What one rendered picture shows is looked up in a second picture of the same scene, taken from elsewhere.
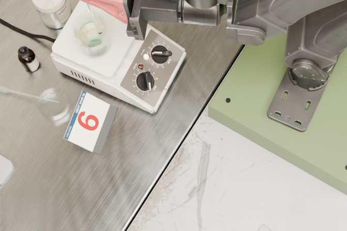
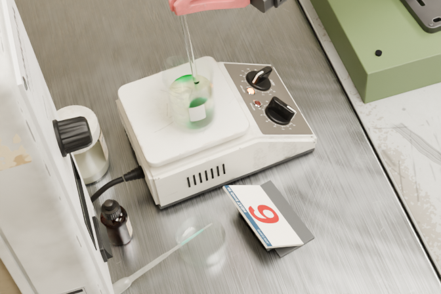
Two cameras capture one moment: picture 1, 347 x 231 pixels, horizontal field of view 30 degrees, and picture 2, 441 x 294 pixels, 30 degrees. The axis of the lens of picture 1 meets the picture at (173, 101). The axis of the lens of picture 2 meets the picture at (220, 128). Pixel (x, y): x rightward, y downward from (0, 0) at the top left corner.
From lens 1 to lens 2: 60 cm
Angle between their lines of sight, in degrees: 28
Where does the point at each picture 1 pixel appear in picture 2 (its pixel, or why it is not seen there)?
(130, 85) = (271, 127)
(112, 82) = (253, 137)
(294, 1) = not seen: outside the picture
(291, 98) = not seen: outside the picture
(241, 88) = (375, 34)
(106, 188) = (365, 261)
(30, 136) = not seen: outside the picture
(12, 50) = not seen: hidden behind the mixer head
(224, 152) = (422, 117)
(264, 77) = (380, 8)
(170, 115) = (329, 136)
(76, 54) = (185, 142)
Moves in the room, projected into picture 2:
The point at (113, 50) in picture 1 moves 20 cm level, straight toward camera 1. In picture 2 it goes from (219, 104) to (395, 157)
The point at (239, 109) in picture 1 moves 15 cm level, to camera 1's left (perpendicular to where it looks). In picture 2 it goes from (398, 50) to (333, 137)
